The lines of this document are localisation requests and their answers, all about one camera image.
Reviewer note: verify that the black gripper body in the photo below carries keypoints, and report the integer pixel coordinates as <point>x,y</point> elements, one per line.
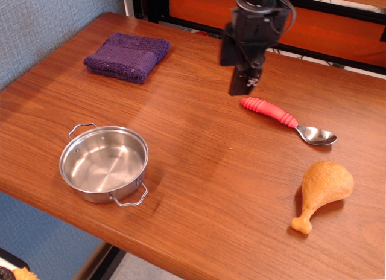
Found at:
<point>255,31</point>

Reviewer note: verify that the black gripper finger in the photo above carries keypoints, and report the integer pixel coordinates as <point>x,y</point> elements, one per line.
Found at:
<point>228,54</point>
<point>244,80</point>

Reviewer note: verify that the red handled metal spoon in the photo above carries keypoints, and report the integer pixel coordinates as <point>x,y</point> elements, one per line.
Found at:
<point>310,135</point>

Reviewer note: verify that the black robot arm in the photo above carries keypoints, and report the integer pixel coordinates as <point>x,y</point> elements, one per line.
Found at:
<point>260,5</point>

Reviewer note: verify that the orange toy chicken leg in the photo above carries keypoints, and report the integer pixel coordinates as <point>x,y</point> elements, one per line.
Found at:
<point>324,182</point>

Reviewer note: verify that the purple folded towel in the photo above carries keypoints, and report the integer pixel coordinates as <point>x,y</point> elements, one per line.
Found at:
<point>127,57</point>

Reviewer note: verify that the orange back panel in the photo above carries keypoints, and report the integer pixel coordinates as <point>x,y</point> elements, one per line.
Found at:
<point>324,28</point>

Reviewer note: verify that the small steel pot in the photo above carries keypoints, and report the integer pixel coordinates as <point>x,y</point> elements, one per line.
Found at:
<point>106,164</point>

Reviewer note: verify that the orange object bottom left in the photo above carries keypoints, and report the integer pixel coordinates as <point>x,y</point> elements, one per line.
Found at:
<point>24,274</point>

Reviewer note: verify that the black metal frame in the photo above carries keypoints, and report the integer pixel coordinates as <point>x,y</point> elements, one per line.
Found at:
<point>158,11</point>

